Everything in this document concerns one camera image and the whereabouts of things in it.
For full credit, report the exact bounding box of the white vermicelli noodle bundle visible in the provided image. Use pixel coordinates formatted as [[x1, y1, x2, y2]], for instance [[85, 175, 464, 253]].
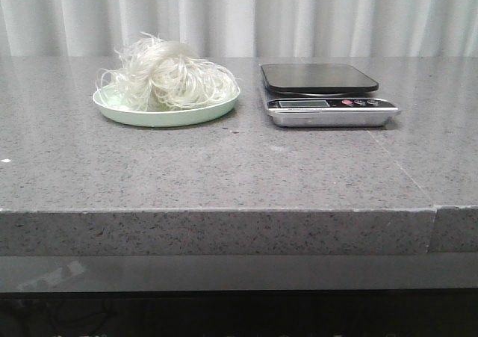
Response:
[[96, 34, 240, 112]]

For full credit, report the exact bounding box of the light green round plate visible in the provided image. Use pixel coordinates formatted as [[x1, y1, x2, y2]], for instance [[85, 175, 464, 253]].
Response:
[[93, 87, 238, 128]]

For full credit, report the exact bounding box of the silver black kitchen scale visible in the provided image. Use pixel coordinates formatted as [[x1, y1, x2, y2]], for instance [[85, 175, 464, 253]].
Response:
[[261, 63, 400, 128]]

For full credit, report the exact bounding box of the white pleated curtain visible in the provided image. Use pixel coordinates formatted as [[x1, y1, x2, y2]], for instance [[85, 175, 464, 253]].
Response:
[[1, 0, 477, 57]]

